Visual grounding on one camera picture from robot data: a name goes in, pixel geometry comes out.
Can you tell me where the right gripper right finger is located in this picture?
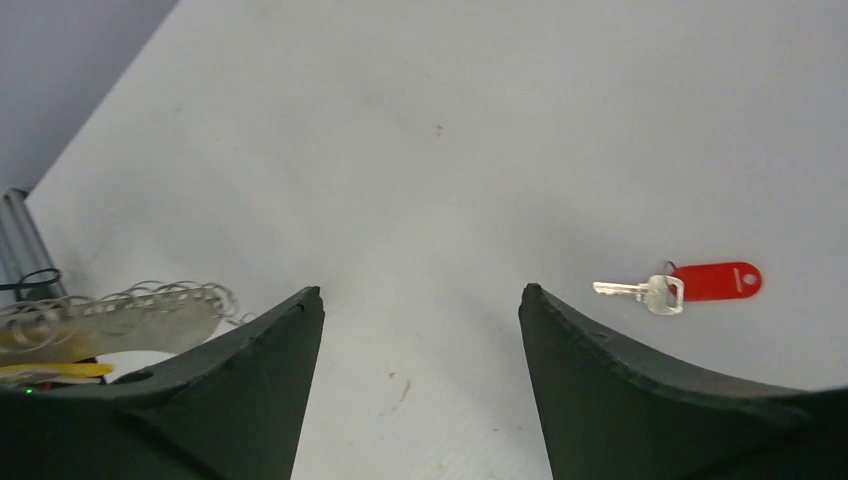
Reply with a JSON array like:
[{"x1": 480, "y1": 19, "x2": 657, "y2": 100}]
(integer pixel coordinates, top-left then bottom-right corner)
[{"x1": 518, "y1": 284, "x2": 847, "y2": 479}]

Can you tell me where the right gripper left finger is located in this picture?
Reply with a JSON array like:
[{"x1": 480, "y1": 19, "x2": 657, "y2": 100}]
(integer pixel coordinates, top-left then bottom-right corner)
[{"x1": 1, "y1": 286, "x2": 325, "y2": 479}]

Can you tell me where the red handled keyring holder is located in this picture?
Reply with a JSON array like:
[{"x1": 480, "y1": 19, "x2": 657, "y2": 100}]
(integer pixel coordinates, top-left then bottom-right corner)
[{"x1": 1, "y1": 281, "x2": 254, "y2": 393}]

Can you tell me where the yellow key tag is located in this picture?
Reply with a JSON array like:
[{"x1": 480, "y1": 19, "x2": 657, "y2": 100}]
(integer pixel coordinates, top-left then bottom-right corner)
[{"x1": 1, "y1": 363, "x2": 115, "y2": 384}]

